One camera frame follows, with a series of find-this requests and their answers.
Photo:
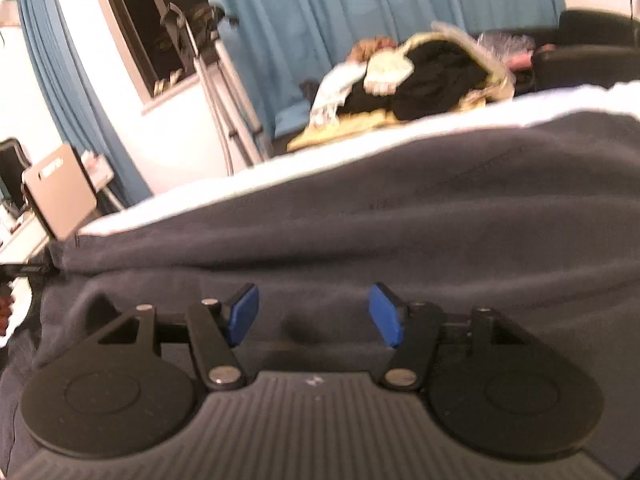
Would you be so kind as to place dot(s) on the black sofa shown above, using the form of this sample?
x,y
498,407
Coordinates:
x,y
585,65

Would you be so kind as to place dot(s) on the brown patterned cloth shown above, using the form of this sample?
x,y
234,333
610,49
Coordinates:
x,y
372,49

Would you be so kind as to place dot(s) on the wide blue curtain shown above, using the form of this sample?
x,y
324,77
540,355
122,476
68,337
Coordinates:
x,y
300,10

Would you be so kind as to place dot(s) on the beige chair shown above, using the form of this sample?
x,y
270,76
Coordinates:
x,y
60,195

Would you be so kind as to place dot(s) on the wavy black framed mirror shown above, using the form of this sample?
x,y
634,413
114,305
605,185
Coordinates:
x,y
10,170

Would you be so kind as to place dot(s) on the clear plastic bag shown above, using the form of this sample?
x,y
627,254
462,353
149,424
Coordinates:
x,y
500,42

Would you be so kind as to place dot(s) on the white grey garment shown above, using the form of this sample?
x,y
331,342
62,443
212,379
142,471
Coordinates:
x,y
335,90

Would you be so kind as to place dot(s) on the narrow blue curtain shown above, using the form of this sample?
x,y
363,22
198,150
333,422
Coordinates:
x,y
65,85

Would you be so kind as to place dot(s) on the white dressing table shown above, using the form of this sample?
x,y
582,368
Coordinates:
x,y
20,240

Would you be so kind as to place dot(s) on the small beige cloth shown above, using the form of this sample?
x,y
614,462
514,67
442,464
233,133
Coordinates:
x,y
167,84

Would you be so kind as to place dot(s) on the metal tripod stand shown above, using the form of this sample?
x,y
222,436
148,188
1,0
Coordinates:
x,y
235,120

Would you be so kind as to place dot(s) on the clear plastic lid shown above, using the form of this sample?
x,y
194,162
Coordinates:
x,y
480,50

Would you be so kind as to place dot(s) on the dark framed window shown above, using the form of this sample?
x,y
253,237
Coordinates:
x,y
135,10

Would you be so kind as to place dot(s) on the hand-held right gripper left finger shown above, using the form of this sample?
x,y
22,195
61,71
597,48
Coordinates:
x,y
242,315

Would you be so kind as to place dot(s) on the yellow cloth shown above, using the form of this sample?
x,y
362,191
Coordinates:
x,y
340,127

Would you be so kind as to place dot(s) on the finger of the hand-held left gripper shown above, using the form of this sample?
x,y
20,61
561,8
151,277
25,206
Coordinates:
x,y
25,270

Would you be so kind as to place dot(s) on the pale yellow-green garment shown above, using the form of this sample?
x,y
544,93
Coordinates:
x,y
387,67

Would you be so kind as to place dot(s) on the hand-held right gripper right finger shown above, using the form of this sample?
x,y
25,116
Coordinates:
x,y
385,315

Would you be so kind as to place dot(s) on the pink cloth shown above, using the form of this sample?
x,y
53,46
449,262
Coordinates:
x,y
525,59

